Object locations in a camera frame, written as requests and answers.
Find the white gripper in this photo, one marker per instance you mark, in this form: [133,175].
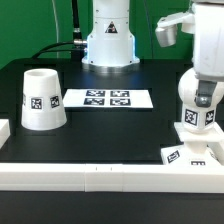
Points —
[208,53]

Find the white lamp bulb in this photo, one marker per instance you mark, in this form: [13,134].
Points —
[194,118]

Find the white lamp base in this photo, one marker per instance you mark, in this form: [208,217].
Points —
[197,149]

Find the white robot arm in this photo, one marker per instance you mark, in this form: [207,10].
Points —
[111,45]

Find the white lamp shade cone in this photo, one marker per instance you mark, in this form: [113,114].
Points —
[42,106]

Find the white marker tag plate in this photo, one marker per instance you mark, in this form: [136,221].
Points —
[107,98]

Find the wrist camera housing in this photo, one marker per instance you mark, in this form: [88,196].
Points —
[166,30]

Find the white front rail fence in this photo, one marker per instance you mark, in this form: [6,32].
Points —
[112,178]

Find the white left rail block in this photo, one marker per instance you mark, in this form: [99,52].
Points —
[4,131]

